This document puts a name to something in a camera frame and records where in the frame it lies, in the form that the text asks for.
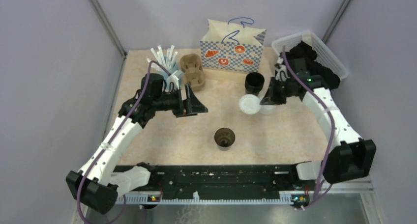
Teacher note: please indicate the stack of white lids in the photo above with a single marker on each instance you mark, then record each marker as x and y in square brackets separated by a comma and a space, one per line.
[267, 109]

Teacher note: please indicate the black coffee cup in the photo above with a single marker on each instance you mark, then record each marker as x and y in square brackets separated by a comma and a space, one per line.
[224, 138]

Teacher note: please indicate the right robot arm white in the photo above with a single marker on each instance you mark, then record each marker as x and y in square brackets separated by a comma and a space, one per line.
[348, 156]

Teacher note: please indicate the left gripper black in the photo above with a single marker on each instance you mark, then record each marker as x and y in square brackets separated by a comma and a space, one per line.
[194, 106]

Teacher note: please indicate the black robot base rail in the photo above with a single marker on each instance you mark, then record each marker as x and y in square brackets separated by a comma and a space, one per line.
[222, 184]

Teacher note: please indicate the white plastic basket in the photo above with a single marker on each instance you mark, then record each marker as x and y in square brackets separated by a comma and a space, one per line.
[325, 56]

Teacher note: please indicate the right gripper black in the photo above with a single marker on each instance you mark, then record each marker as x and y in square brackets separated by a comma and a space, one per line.
[270, 97]

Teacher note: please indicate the blue straw holder cup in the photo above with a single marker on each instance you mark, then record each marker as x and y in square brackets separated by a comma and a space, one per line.
[172, 78]

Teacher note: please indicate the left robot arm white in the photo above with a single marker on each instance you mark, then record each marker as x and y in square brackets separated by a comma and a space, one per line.
[93, 184]

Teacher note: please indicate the stack of black cups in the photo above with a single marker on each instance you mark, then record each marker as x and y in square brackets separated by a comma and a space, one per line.
[254, 83]

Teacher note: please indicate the black cloth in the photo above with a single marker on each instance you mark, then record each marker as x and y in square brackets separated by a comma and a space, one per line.
[302, 59]

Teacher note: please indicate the checkered paper takeout bag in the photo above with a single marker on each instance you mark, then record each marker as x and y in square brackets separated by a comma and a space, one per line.
[233, 45]

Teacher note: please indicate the cardboard cup carrier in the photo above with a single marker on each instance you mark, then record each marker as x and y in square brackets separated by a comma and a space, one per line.
[191, 65]

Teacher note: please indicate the white wrapped straws bundle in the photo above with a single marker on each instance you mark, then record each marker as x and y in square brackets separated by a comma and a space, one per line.
[164, 60]

